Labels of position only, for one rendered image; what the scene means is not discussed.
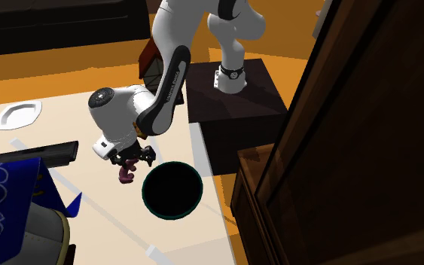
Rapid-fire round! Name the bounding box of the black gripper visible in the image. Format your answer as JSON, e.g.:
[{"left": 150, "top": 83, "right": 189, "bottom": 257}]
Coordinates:
[{"left": 109, "top": 140, "right": 157, "bottom": 168}]

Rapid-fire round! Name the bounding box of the purple curved object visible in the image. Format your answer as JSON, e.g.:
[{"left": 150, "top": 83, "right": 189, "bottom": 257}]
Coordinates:
[{"left": 117, "top": 158, "right": 140, "bottom": 185}]

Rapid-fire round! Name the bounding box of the black bowl with green rim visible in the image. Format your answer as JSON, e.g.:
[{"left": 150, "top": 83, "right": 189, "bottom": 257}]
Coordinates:
[{"left": 141, "top": 160, "right": 204, "bottom": 221}]

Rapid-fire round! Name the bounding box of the black flat rectangular device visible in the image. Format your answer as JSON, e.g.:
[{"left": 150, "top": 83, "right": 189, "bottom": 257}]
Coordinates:
[{"left": 0, "top": 140, "right": 80, "bottom": 169}]

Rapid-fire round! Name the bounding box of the red and brown box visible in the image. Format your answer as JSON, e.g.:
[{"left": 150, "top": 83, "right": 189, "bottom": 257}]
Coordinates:
[{"left": 138, "top": 36, "right": 185, "bottom": 106}]

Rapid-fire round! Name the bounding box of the dark robot stand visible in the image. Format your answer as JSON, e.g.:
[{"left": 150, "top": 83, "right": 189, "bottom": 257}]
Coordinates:
[{"left": 185, "top": 57, "right": 290, "bottom": 176}]

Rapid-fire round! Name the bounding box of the white plate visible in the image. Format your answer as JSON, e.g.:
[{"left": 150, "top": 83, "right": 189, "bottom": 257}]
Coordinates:
[{"left": 0, "top": 99, "right": 43, "bottom": 131}]

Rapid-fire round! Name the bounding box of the dark wooden cabinet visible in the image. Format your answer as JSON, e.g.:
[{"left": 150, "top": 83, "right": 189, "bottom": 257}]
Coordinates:
[{"left": 230, "top": 0, "right": 424, "bottom": 265}]

